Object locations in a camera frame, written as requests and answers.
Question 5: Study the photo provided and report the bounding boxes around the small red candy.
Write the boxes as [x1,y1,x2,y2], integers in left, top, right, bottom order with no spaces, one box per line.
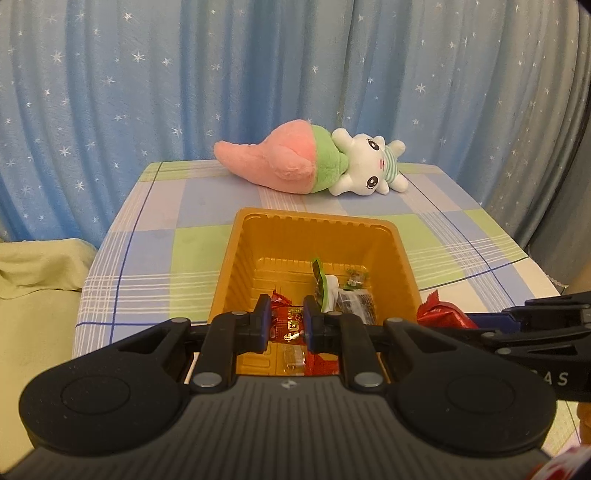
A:
[270,290,304,345]

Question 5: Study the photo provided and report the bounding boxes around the silver grey snack pouch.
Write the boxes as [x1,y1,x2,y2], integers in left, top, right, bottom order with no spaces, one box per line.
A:
[311,259,339,313]

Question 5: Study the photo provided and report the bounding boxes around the clear dark snack packet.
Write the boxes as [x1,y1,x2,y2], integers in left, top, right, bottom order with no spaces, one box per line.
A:
[335,289,376,325]

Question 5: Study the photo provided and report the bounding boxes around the green brown snack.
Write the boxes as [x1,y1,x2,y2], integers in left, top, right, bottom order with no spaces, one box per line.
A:
[342,269,369,291]

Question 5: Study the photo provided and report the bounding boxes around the large red snack packet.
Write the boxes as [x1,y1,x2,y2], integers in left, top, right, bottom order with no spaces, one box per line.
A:
[417,290,478,329]

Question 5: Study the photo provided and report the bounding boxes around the red packet white pattern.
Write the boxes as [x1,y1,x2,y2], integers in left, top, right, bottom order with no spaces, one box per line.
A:
[304,352,339,376]

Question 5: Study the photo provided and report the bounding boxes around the right hand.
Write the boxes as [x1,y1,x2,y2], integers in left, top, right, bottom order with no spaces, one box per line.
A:
[577,402,591,445]

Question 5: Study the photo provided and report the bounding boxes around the orange plastic tray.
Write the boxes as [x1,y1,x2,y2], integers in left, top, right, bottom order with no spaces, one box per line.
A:
[211,208,421,376]

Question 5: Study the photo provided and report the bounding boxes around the checkered tablecloth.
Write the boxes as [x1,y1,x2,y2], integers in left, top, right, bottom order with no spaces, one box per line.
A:
[73,160,555,355]

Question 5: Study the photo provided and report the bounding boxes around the white bunny plush toy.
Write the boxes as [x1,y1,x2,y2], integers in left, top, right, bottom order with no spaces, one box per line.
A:
[213,120,409,196]

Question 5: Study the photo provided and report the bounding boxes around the light green cushion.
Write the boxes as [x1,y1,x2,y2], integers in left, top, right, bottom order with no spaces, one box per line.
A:
[1,238,96,470]

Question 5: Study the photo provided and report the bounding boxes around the blue star curtain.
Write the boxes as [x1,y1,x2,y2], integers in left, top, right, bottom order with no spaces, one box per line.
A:
[1,1,590,284]

